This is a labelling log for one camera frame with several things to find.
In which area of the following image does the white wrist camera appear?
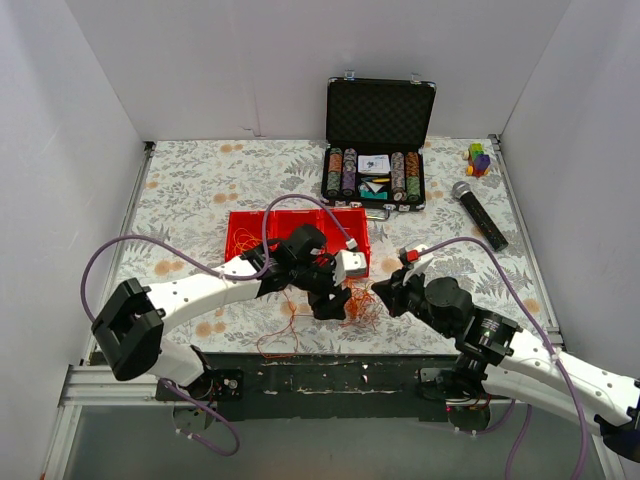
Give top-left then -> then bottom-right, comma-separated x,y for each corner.
399,243 -> 433,285
333,250 -> 368,285

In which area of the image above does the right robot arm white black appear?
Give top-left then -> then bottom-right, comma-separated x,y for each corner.
372,270 -> 639,461

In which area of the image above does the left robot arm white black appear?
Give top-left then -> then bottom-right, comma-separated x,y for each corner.
92,224 -> 367,400

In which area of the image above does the black handheld microphone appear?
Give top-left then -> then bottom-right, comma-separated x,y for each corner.
452,181 -> 509,252

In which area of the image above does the colourful toy block train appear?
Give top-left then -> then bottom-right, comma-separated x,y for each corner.
463,143 -> 491,178

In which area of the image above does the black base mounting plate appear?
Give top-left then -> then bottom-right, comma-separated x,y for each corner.
154,352 -> 514,424

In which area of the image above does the black poker chip case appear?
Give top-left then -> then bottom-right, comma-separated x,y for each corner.
321,71 -> 437,213

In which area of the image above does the orange rubber band tangle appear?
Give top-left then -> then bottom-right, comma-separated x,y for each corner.
341,279 -> 382,331

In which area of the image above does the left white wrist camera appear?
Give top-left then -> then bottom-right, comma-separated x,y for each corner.
333,250 -> 368,285

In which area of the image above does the aluminium frame rail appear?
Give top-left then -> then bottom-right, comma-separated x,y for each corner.
59,366 -> 157,407

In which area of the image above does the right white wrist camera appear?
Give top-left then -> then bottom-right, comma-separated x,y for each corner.
399,243 -> 433,285

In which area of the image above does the red plastic compartment bin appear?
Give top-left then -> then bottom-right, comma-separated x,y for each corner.
225,208 -> 371,278

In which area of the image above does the white playing card box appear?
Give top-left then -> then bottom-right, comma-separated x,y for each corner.
357,154 -> 391,175

